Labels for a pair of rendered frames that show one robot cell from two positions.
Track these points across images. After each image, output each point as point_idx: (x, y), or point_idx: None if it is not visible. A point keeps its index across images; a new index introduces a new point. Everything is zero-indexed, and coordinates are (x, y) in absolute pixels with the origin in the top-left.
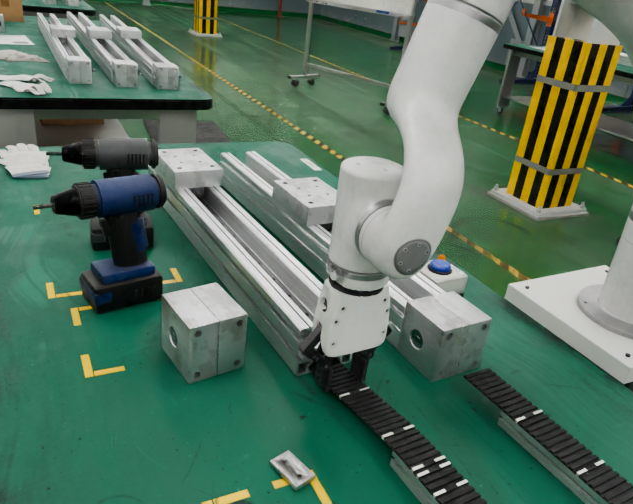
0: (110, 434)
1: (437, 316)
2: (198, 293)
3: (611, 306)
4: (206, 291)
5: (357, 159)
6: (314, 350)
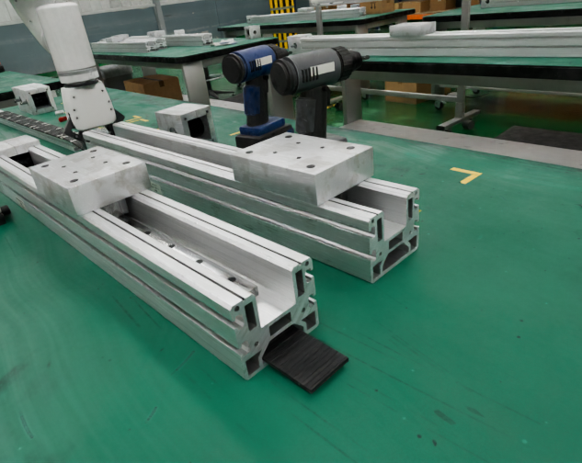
0: (216, 125)
1: (22, 139)
2: (188, 109)
3: None
4: (184, 111)
5: (65, 2)
6: (116, 120)
